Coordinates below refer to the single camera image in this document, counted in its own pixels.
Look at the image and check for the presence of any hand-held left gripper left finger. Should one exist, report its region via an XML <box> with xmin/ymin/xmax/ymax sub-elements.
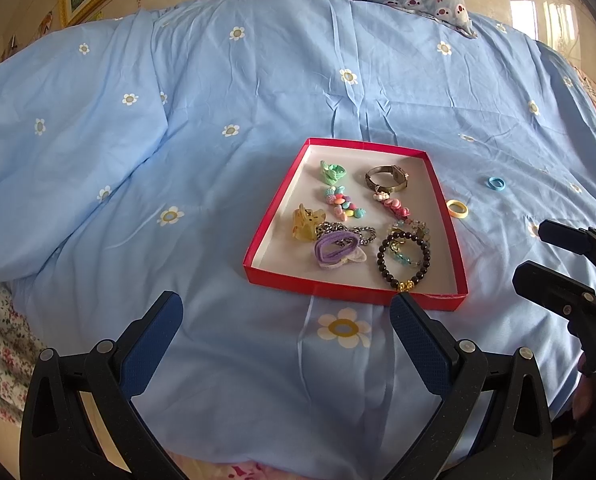
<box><xmin>19</xmin><ymin>291</ymin><xmax>190</xmax><ymax>480</ymax></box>

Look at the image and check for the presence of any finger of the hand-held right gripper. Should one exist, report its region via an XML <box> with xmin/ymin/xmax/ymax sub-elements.
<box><xmin>512</xmin><ymin>260</ymin><xmax>596</xmax><ymax>323</ymax></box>
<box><xmin>538</xmin><ymin>219</ymin><xmax>596</xmax><ymax>262</ymax></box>

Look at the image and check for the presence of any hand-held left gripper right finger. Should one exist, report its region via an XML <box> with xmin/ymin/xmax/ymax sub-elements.
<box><xmin>382</xmin><ymin>292</ymin><xmax>554</xmax><ymax>480</ymax></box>

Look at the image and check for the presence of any dark bead bracelet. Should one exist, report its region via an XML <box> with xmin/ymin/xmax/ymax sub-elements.
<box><xmin>376</xmin><ymin>232</ymin><xmax>434</xmax><ymax>294</ymax></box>

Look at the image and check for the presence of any clear crystal bead bracelet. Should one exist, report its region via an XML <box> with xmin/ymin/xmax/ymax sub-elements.
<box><xmin>389</xmin><ymin>216</ymin><xmax>431</xmax><ymax>241</ymax></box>

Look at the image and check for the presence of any silver chain bracelet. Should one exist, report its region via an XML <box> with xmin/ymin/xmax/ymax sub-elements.
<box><xmin>315</xmin><ymin>221</ymin><xmax>378</xmax><ymax>248</ymax></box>

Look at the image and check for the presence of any purple hair tie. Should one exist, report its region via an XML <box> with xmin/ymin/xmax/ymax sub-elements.
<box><xmin>314</xmin><ymin>230</ymin><xmax>368</xmax><ymax>272</ymax></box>

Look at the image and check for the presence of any pink bead bracelet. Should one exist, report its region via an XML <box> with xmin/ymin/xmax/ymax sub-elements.
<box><xmin>373</xmin><ymin>193</ymin><xmax>411</xmax><ymax>218</ymax></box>

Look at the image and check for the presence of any colorful candy bead bracelet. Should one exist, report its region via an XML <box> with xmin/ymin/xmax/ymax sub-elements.
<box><xmin>325</xmin><ymin>186</ymin><xmax>366</xmax><ymax>222</ymax></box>

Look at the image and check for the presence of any red cardboard box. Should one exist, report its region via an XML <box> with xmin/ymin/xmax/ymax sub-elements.
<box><xmin>243</xmin><ymin>137</ymin><xmax>469</xmax><ymax>312</ymax></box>

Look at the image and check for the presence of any yellow hair claw clip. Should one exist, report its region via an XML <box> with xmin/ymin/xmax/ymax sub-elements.
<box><xmin>291</xmin><ymin>203</ymin><xmax>327</xmax><ymax>243</ymax></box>

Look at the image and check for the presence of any brown strap wristwatch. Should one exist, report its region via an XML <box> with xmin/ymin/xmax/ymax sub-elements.
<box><xmin>365</xmin><ymin>165</ymin><xmax>410</xmax><ymax>196</ymax></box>

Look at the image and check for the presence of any green hair tie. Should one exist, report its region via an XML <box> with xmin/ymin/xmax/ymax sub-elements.
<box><xmin>319</xmin><ymin>160</ymin><xmax>348</xmax><ymax>183</ymax></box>

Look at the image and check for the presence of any blue floral quilt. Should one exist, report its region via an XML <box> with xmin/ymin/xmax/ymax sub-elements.
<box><xmin>0</xmin><ymin>0</ymin><xmax>596</xmax><ymax>467</ymax></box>

